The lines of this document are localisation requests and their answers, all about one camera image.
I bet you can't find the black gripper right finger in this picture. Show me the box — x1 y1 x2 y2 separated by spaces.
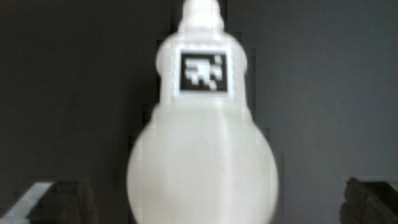
339 178 398 224

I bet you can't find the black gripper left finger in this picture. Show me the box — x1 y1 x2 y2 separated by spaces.
0 179 98 224

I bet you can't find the white lamp bulb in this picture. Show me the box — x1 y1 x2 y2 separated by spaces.
126 0 279 224

